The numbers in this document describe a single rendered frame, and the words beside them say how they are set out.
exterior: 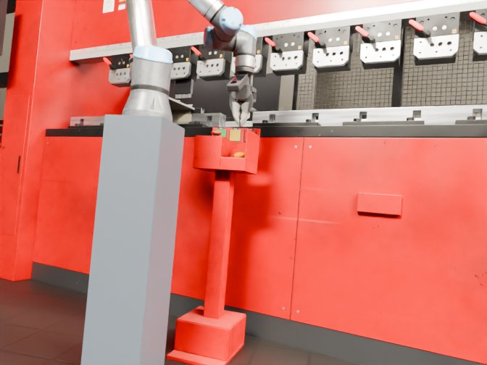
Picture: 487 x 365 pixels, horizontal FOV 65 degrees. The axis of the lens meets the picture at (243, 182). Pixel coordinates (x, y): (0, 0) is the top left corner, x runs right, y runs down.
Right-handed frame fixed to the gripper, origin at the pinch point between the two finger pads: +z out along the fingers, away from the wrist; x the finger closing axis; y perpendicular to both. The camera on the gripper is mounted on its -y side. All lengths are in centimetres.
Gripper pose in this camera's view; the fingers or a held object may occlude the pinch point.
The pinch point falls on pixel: (240, 123)
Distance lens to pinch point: 142.6
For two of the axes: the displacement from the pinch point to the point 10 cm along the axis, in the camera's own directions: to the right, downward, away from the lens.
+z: -0.5, 10.0, 0.4
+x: -9.5, -0.7, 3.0
